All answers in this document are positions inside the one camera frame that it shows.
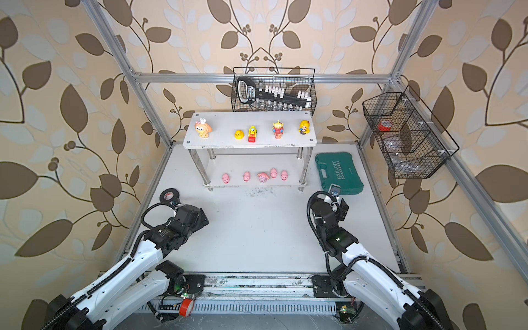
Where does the large pink pig toy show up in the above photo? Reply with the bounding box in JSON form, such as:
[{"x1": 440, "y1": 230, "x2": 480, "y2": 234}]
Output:
[{"x1": 257, "y1": 172, "x2": 270, "y2": 184}]

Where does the yellow bear toy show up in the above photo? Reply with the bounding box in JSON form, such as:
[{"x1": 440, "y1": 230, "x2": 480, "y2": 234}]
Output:
[{"x1": 298, "y1": 120, "x2": 310, "y2": 135}]

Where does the alien figure toy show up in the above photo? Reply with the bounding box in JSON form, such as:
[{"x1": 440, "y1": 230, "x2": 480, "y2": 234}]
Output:
[{"x1": 272, "y1": 121, "x2": 284, "y2": 140}]

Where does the orange cat toy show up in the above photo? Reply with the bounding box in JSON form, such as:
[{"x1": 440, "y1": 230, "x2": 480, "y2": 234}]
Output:
[{"x1": 195, "y1": 118, "x2": 213, "y2": 139}]

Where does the yellow red toy car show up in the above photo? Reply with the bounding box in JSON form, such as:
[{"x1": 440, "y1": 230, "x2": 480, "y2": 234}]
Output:
[{"x1": 247, "y1": 126, "x2": 257, "y2": 143}]

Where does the yellow rubber duck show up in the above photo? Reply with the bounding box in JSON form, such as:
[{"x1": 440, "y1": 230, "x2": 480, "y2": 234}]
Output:
[{"x1": 235, "y1": 130, "x2": 245, "y2": 140}]

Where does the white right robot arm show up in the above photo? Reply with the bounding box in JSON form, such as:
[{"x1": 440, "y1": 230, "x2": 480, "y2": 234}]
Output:
[{"x1": 306, "y1": 191, "x2": 454, "y2": 329}]

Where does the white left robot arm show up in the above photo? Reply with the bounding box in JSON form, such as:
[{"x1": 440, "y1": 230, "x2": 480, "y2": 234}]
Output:
[{"x1": 42, "y1": 202, "x2": 209, "y2": 329}]

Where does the black tape roll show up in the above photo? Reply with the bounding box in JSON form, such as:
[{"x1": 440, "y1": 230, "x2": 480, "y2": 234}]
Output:
[{"x1": 159, "y1": 188, "x2": 180, "y2": 206}]

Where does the green plastic tool case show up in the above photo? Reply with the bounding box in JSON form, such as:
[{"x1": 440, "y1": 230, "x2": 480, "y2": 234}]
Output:
[{"x1": 315, "y1": 152, "x2": 364, "y2": 195}]

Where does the red emergency button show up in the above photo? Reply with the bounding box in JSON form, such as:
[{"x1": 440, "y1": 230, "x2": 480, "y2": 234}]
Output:
[{"x1": 179, "y1": 298, "x2": 195, "y2": 317}]

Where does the white two-tier shelf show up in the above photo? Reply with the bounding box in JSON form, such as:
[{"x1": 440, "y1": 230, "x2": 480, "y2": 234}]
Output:
[{"x1": 183, "y1": 111, "x2": 317, "y2": 191}]

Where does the red tape roll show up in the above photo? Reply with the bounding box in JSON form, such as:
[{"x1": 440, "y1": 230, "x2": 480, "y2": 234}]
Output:
[{"x1": 378, "y1": 120, "x2": 393, "y2": 132}]

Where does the black socket set holder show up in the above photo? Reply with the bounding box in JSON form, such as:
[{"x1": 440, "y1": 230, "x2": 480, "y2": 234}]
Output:
[{"x1": 234, "y1": 77, "x2": 314, "y2": 108}]

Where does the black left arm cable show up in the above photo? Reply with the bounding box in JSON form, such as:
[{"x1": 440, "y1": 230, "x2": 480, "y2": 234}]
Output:
[{"x1": 40, "y1": 201, "x2": 182, "y2": 330}]

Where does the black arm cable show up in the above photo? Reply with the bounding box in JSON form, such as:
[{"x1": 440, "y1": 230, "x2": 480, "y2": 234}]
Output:
[
  {"x1": 40, "y1": 201, "x2": 182, "y2": 330},
  {"x1": 306, "y1": 191, "x2": 446, "y2": 330}
]

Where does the aluminium frame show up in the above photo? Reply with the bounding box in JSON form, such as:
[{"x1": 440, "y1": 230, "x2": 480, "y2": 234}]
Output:
[{"x1": 61, "y1": 0, "x2": 528, "y2": 330}]

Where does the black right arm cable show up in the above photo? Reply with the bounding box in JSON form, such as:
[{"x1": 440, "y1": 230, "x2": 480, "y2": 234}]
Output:
[{"x1": 306, "y1": 191, "x2": 446, "y2": 330}]

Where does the black wire basket right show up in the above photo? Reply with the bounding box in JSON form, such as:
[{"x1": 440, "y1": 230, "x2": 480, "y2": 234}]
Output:
[{"x1": 362, "y1": 86, "x2": 459, "y2": 179}]

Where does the black wire basket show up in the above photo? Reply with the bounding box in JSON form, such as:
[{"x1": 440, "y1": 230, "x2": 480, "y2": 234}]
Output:
[
  {"x1": 230, "y1": 66, "x2": 317, "y2": 115},
  {"x1": 362, "y1": 86, "x2": 459, "y2": 179}
]

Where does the black wire basket back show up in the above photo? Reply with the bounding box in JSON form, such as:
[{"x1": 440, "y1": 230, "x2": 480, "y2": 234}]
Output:
[{"x1": 230, "y1": 66, "x2": 317, "y2": 115}]

